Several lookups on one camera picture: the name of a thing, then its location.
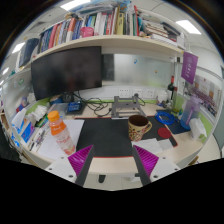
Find black cable bundle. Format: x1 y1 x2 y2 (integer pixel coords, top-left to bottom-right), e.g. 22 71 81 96
78 93 113 118

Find grey metal laptop stand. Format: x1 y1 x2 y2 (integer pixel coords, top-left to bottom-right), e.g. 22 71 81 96
110 94 147 120

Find white folded paper napkin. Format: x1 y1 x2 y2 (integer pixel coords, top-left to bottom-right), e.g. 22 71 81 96
131 137 174 155

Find black red-edged desk mat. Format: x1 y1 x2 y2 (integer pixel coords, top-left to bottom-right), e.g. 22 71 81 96
74 114 179 158

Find black computer monitor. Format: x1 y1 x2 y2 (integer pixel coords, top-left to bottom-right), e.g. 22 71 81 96
30 45 103 104

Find orange-capped drink bottle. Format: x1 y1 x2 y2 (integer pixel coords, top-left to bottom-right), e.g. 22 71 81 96
47 110 77 156

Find white tissue pack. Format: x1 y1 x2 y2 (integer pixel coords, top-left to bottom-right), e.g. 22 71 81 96
188 118 208 141

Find dark wine bottle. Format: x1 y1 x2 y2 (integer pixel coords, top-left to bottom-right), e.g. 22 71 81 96
167 75 177 101

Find white paper sheet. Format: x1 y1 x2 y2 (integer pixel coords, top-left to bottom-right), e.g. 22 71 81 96
36 118 85 161

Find blue tissue box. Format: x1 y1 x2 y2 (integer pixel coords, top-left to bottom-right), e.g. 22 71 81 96
11 108 36 144

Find patterned yellow mug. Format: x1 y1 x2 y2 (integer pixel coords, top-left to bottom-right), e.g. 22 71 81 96
127 114 153 142

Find small blue box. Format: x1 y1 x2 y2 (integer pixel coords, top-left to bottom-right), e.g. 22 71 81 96
66 101 83 114

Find white ceiling light panels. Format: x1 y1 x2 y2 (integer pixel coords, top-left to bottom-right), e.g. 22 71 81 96
0 0 202 84

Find round red coaster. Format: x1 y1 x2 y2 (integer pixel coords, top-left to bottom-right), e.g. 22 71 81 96
157 126 172 140

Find group photo poster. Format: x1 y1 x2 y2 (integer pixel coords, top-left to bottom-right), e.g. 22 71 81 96
191 74 223 118

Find clear plastic box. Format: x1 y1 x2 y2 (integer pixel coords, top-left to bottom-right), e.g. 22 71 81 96
49 102 69 118

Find beige shelf with books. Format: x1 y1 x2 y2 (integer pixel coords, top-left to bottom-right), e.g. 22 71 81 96
16 3 188 68

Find white crumpled tissue pile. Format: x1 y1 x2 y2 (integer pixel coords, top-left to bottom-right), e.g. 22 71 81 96
24 104 49 126

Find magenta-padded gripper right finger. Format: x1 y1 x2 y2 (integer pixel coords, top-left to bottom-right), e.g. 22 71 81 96
131 144 181 187

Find purple pennant flag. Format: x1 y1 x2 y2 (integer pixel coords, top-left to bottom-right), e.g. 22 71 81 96
180 51 199 85

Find white wall socket row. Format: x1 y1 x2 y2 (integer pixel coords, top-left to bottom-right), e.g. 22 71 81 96
118 87 156 99

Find translucent purple water jug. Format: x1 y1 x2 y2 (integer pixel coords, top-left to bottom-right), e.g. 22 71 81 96
179 96 201 131

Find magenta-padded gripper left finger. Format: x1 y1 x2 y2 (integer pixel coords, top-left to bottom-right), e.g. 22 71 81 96
44 144 96 188

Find white lidded pot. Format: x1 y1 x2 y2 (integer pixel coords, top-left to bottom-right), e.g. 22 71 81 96
157 89 169 104

